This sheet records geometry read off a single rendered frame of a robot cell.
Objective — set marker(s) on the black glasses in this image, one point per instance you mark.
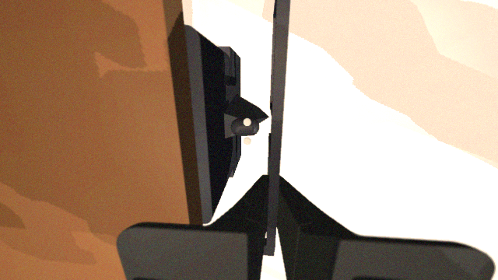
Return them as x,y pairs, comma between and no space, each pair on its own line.
280,38

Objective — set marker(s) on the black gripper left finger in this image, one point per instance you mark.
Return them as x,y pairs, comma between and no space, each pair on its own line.
230,248

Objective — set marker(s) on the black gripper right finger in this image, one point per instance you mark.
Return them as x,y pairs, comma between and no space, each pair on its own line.
315,246

